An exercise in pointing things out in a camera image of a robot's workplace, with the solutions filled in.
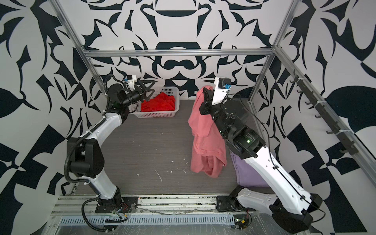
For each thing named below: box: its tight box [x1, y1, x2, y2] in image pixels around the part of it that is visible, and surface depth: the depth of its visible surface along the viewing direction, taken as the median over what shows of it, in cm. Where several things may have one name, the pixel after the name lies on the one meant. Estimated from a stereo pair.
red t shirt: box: [141, 92, 176, 113], surface depth 114 cm
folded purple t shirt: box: [229, 150, 271, 188], surface depth 82 cm
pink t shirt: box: [188, 85, 228, 179], surface depth 67 cm
